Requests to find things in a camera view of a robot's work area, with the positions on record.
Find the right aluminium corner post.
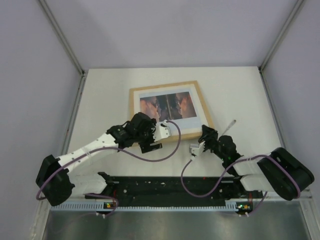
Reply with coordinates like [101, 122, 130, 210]
[258, 0, 306, 73]

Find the left aluminium corner post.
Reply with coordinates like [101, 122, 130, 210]
[36, 0, 85, 76]

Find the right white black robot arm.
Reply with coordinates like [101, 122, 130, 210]
[198, 125, 315, 201]

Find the grey slotted cable duct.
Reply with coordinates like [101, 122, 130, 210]
[49, 199, 251, 213]

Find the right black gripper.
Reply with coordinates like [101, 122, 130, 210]
[198, 124, 227, 162]

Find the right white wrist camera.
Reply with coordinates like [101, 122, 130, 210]
[189, 141, 205, 161]

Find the orange sky photo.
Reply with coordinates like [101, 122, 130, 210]
[132, 84, 208, 134]

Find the aluminium corner post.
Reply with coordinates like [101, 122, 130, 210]
[36, 0, 85, 76]
[258, 0, 306, 73]

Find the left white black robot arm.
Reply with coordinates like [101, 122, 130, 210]
[35, 112, 171, 207]

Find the aluminium front rail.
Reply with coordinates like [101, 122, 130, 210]
[39, 192, 313, 203]

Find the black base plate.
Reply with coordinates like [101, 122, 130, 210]
[98, 172, 263, 207]

